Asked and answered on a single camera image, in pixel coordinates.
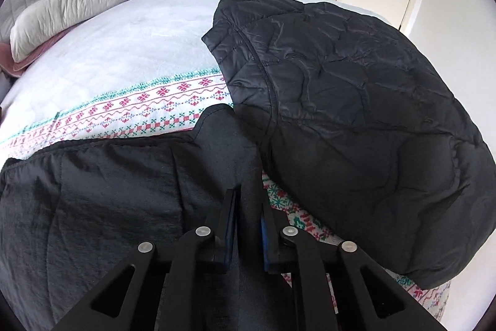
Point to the white patterned blanket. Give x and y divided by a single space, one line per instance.
135 44

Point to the white pillow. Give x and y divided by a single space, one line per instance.
69 9

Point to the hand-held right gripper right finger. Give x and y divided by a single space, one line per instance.
266 241

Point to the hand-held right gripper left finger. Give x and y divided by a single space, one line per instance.
231 222

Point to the pink pillow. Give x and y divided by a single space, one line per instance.
15 61

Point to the black quilted jacket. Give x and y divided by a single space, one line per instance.
348 114

